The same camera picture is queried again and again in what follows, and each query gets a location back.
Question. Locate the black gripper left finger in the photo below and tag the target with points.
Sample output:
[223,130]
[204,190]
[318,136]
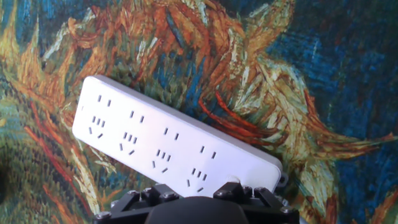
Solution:
[161,194]

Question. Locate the white power strip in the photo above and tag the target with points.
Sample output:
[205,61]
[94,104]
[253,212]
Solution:
[155,140]

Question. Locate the sunflower painting table cloth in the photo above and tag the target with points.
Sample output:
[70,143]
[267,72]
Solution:
[311,62]

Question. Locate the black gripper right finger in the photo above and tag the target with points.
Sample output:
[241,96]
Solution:
[227,191]

